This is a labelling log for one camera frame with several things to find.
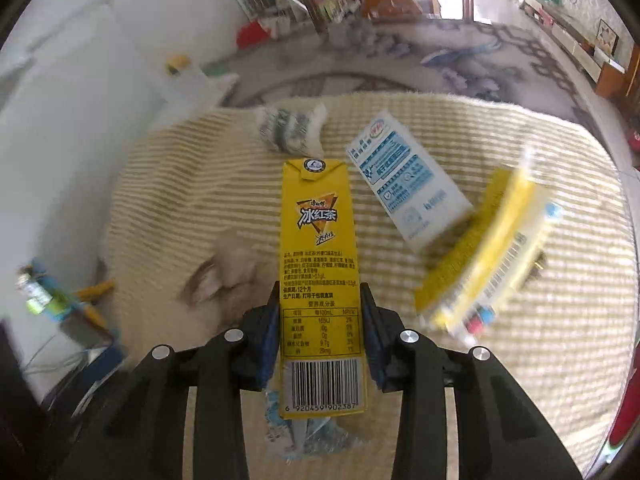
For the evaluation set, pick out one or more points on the framed star pattern picture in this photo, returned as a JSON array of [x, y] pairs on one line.
[[609, 36]]

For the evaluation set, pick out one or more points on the yellow striped mat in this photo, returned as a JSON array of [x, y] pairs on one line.
[[200, 185]]

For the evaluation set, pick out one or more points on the yellow tea carton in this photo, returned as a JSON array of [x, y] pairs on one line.
[[320, 240]]

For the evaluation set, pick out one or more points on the red bucket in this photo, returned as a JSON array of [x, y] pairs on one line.
[[634, 142]]

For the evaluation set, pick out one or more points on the blue book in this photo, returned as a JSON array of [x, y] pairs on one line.
[[100, 365]]

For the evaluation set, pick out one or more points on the yellow dotted carton pack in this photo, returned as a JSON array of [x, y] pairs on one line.
[[480, 255]]

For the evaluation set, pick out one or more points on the red basin with green rim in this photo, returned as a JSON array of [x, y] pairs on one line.
[[627, 405]]

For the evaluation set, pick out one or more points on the small green glass bottle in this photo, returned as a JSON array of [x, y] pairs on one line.
[[34, 296]]

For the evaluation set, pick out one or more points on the white crumpled wrapper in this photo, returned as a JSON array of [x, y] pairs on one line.
[[290, 127]]

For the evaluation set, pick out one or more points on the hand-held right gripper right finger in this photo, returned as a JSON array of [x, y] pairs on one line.
[[372, 340]]

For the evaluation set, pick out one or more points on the yellow tape roll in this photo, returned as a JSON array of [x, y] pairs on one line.
[[177, 62]]

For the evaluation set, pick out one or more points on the white blue milk carton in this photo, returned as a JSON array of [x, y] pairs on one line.
[[407, 185]]

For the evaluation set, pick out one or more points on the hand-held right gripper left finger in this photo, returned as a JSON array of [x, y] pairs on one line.
[[267, 340]]

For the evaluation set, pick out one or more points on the wooden television cabinet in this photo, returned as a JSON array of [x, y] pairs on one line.
[[575, 35]]

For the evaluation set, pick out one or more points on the grey floral carpet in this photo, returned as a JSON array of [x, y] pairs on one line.
[[425, 60]]

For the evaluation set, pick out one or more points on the red plastic bag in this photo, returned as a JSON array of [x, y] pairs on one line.
[[252, 35]]

